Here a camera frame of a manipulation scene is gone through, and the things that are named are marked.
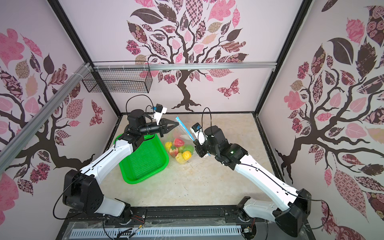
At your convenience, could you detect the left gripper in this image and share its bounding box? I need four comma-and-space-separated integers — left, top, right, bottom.
139, 117, 179, 137

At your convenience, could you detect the red apple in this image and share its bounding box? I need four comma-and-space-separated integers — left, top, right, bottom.
173, 138, 185, 148

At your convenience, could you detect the clear zip top bag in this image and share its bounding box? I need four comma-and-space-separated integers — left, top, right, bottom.
164, 117, 201, 165

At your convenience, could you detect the beige potato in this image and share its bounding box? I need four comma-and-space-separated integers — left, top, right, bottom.
175, 153, 187, 165

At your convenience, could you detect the red strawberry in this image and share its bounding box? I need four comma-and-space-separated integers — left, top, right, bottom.
169, 147, 179, 158

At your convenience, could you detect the green plastic basket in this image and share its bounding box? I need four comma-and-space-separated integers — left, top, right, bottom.
119, 135, 169, 185

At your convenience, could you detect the yellow orange fruit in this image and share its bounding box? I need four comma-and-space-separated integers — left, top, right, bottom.
165, 142, 173, 152

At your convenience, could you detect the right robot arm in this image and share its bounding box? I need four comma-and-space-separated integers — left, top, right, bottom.
191, 123, 314, 238

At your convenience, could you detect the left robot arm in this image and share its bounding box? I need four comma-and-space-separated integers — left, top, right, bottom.
59, 109, 179, 224

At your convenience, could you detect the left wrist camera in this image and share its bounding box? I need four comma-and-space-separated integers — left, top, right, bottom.
154, 104, 167, 125

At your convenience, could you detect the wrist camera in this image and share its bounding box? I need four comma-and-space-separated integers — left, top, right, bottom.
191, 123, 206, 145
154, 104, 167, 125

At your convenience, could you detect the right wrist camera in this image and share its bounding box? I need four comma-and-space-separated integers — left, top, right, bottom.
191, 123, 206, 145

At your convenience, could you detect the horizontal aluminium rail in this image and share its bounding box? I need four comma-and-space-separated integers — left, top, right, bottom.
93, 62, 277, 71

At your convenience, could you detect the black wire basket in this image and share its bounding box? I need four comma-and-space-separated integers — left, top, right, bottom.
82, 60, 153, 94

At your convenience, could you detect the white slotted cable duct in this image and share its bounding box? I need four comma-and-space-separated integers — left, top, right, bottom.
67, 226, 243, 240

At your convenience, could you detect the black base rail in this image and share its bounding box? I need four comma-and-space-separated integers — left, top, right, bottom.
55, 204, 316, 240

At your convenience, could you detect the left diagonal aluminium rail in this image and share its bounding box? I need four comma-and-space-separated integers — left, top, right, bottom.
1, 63, 92, 173

